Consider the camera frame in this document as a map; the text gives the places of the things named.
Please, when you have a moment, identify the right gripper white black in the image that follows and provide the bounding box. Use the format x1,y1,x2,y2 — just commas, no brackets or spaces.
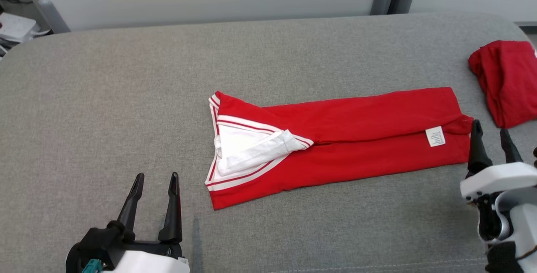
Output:
459,119,537,201

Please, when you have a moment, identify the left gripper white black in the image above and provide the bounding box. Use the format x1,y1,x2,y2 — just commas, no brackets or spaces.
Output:
102,172,190,273

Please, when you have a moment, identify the red shorts white stripe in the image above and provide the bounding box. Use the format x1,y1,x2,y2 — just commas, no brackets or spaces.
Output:
468,40,537,129

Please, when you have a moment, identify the red Bulls 23 jersey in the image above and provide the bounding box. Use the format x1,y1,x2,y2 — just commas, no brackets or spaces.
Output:
204,86,475,211

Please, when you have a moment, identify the white power strip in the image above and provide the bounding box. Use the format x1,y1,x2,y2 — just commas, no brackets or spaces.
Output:
0,12,39,44

